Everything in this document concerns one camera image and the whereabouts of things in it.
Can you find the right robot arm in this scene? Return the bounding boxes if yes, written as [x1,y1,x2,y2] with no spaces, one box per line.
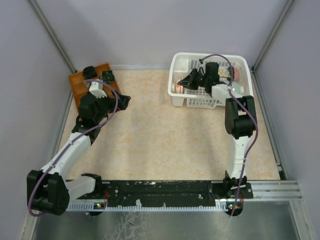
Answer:
[176,62,258,198]

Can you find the black leaf pink bowl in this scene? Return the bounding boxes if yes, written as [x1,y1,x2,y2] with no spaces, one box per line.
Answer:
[228,66,240,82]

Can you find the yellow flower white bowl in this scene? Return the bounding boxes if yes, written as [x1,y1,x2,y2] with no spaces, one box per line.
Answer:
[218,66,231,78]

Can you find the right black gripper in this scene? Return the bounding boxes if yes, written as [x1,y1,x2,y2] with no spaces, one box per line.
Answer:
[178,68,209,91]

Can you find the red patterned white bowl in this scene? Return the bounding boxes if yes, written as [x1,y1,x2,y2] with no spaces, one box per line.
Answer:
[172,79,185,94]

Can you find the aluminium frame rail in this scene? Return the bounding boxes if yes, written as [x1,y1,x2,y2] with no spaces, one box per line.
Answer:
[247,180,302,202]

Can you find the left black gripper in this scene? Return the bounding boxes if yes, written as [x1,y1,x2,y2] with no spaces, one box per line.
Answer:
[93,88,131,123]

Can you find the white plastic dish rack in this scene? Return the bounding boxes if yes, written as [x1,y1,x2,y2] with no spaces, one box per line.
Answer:
[167,52,254,109]

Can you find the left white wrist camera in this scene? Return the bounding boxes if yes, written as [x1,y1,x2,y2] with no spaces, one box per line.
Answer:
[89,79,107,99]

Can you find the white slotted cable duct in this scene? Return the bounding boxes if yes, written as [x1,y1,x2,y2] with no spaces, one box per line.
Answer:
[66,200,235,212]

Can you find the black cup back left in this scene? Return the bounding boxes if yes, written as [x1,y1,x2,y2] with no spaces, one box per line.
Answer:
[82,66,98,80]

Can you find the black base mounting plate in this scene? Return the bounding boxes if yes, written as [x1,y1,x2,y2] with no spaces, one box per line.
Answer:
[74,179,254,207]

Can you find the wooden compartment tray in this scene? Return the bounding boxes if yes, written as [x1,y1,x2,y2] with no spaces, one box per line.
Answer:
[68,63,121,114]

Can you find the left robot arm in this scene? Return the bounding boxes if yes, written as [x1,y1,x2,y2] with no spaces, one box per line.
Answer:
[26,90,131,217]

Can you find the green striped bowl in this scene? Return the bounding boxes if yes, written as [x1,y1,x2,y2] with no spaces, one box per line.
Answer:
[231,81,245,95]

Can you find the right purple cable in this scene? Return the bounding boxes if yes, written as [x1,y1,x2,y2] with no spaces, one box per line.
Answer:
[199,53,260,217]

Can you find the purple cable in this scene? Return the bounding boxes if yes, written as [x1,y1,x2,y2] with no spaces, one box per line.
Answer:
[199,53,260,217]
[26,79,119,220]

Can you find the dark green yellow cup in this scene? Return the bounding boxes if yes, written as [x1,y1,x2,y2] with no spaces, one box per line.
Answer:
[100,69,115,84]

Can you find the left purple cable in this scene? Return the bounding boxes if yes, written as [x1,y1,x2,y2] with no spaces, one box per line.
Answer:
[26,79,119,220]

